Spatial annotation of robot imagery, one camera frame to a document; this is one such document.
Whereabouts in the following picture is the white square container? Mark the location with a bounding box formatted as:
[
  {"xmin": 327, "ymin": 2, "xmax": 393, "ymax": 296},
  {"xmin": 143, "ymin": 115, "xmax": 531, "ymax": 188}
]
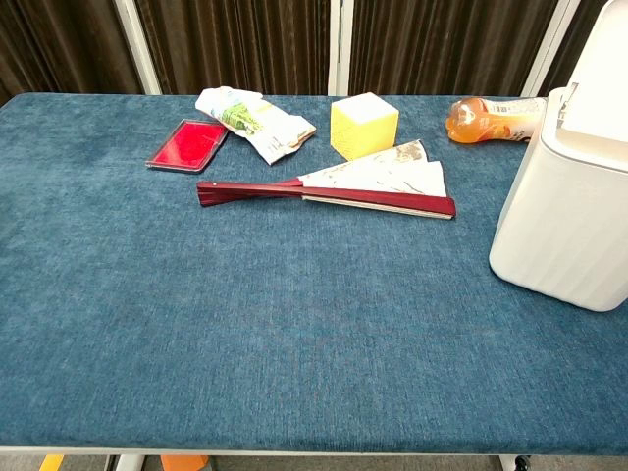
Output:
[{"xmin": 489, "ymin": 0, "xmax": 628, "ymax": 313}]

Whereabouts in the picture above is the red folding paper fan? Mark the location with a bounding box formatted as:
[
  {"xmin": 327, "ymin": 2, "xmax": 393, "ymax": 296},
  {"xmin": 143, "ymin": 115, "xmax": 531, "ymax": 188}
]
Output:
[{"xmin": 196, "ymin": 139, "xmax": 457, "ymax": 221}]

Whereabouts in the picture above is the blue table cloth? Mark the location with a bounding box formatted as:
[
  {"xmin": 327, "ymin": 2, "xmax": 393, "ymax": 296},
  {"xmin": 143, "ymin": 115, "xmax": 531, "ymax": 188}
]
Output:
[{"xmin": 0, "ymin": 92, "xmax": 628, "ymax": 455}]

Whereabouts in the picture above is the yellow cube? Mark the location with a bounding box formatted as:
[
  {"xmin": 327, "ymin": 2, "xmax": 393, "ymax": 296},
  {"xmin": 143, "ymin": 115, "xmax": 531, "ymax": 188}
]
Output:
[{"xmin": 330, "ymin": 91, "xmax": 399, "ymax": 162}]

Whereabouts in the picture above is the crumpled white snack package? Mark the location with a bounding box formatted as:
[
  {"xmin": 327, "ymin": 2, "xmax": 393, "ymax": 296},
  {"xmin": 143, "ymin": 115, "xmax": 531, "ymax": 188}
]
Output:
[{"xmin": 194, "ymin": 86, "xmax": 318, "ymax": 166}]

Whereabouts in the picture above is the red flat card case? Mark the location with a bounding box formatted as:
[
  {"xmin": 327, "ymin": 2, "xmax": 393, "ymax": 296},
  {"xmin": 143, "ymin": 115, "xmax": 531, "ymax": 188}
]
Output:
[{"xmin": 145, "ymin": 118, "xmax": 230, "ymax": 174}]

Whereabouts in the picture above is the orange drink bottle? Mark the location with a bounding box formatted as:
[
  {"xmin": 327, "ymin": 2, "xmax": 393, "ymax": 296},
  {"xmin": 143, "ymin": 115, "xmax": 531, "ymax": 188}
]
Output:
[{"xmin": 445, "ymin": 96, "xmax": 549, "ymax": 145}]

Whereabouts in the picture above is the dark brown curtain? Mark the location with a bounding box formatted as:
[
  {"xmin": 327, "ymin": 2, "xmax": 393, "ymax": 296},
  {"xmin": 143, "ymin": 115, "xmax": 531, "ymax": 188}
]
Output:
[
  {"xmin": 0, "ymin": 0, "xmax": 141, "ymax": 107},
  {"xmin": 347, "ymin": 0, "xmax": 560, "ymax": 98},
  {"xmin": 134, "ymin": 0, "xmax": 340, "ymax": 97},
  {"xmin": 537, "ymin": 0, "xmax": 609, "ymax": 97}
]

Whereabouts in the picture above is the orange object under table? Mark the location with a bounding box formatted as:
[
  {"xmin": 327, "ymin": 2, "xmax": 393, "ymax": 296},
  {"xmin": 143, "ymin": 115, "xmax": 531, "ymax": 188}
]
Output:
[{"xmin": 161, "ymin": 454, "xmax": 210, "ymax": 471}]

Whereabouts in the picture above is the white partition post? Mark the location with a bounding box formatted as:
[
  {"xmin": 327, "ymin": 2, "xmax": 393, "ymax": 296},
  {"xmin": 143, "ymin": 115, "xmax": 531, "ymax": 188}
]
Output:
[
  {"xmin": 113, "ymin": 0, "xmax": 163, "ymax": 95},
  {"xmin": 520, "ymin": 0, "xmax": 590, "ymax": 98},
  {"xmin": 327, "ymin": 0, "xmax": 355, "ymax": 97}
]

